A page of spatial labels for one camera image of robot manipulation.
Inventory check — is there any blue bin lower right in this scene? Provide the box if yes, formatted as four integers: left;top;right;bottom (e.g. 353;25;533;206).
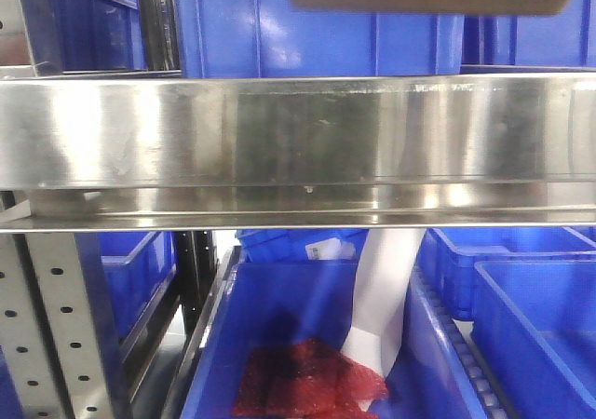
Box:
472;261;595;418

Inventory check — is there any red mesh bag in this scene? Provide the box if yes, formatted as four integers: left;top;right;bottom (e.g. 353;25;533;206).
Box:
232;338;389;418

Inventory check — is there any black shelf post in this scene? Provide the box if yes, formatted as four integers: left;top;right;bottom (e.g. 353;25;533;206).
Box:
173;230;217;336

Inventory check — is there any large blue bin upper shelf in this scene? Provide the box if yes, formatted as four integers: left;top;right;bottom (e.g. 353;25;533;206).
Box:
174;0;465;78

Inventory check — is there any blue bin rear right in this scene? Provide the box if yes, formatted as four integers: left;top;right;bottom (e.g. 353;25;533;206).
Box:
415;226;595;321

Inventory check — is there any blue bin lower left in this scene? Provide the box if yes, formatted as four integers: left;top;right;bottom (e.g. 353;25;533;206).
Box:
98;231;177;338

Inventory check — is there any blue bin lower centre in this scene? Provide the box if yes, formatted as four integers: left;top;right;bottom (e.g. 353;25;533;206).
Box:
181;261;487;418

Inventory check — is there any perforated steel shelf upright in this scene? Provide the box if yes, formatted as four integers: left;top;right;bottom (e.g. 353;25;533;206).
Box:
1;233;131;418

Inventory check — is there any stainless steel shelf beam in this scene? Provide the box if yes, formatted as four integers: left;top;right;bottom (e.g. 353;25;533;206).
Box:
1;73;595;233

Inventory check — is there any blue bin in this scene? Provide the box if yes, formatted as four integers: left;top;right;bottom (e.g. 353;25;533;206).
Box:
98;231;177;338
415;226;595;321
181;261;487;418
472;261;595;418
25;0;146;75
462;0;595;68

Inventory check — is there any blue bin upper right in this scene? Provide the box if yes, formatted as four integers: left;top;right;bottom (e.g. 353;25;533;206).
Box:
462;0;595;68

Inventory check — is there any blue bin upper left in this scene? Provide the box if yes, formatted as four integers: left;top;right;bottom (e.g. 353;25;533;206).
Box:
25;0;146;75

